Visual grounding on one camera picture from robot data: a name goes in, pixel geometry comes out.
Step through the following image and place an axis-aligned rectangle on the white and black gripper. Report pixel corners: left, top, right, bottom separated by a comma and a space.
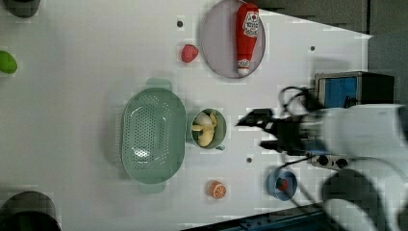
237, 109, 324, 156

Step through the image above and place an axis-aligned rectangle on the peeled toy banana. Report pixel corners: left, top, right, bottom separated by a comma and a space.
191, 113, 217, 147

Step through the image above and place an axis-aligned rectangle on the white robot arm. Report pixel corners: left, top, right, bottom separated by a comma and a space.
237, 104, 407, 231

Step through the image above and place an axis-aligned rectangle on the small red strawberry in bowl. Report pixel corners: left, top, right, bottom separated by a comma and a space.
277, 179, 289, 191

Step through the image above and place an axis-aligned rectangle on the black toaster oven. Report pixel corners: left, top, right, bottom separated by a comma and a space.
308, 72, 400, 168

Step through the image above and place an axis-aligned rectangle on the orange slice toy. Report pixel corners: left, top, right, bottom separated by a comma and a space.
209, 181, 226, 199

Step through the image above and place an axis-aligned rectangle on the red plush ketchup bottle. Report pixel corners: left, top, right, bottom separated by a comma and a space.
236, 3, 260, 76

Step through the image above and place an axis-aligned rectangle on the grey round plate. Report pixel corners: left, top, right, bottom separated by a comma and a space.
201, 0, 266, 79

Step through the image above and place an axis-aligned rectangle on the red toy strawberry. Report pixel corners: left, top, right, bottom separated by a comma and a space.
181, 44, 199, 63

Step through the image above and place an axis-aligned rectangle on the green perforated colander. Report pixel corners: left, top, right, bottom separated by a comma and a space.
120, 78, 187, 194

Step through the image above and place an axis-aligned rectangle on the green marker cap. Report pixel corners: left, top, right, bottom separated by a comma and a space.
0, 51, 17, 74

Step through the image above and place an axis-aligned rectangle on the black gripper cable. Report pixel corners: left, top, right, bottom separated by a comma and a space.
279, 86, 317, 114

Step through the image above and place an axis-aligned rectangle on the black cylinder post lower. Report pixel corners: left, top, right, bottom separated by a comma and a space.
0, 191, 63, 231

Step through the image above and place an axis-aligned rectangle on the black cylinder post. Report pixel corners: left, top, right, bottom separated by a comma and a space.
0, 191, 63, 231
2, 0, 40, 18

